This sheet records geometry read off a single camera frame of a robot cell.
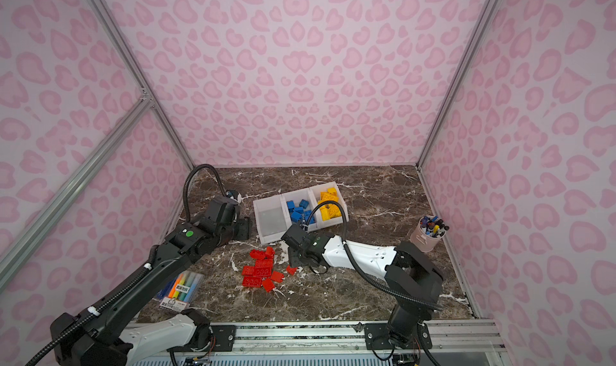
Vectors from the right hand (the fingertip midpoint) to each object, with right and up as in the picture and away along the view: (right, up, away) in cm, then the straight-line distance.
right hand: (298, 258), depth 85 cm
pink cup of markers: (+45, +10, -1) cm, 46 cm away
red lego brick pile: (-13, -6, +1) cm, 15 cm away
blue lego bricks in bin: (-1, +14, +15) cm, 21 cm away
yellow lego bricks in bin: (+11, +15, +13) cm, 23 cm away
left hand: (-17, +14, -6) cm, 23 cm away
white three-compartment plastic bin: (+4, +16, +18) cm, 24 cm away
